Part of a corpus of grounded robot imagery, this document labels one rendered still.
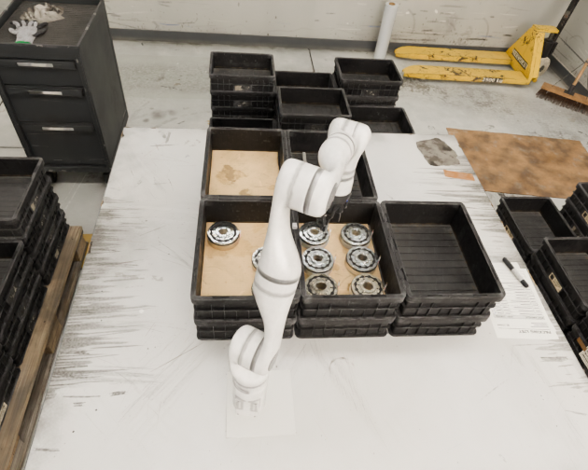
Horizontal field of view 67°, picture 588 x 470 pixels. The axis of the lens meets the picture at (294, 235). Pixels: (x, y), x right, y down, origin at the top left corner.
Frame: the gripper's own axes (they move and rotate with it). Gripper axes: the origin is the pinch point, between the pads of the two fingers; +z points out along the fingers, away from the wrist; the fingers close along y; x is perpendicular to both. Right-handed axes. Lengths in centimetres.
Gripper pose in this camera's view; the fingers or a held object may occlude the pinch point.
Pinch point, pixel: (329, 222)
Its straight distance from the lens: 132.8
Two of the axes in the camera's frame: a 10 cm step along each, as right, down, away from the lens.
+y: 6.5, -5.2, 5.5
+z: -0.9, 6.7, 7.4
